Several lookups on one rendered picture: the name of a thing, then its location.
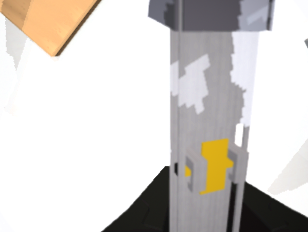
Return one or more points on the light wooden board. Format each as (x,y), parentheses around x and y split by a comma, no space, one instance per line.
(51,24)

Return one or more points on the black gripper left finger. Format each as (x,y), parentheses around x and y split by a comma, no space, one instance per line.
(149,212)

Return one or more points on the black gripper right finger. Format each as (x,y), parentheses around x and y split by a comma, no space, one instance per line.
(262,213)

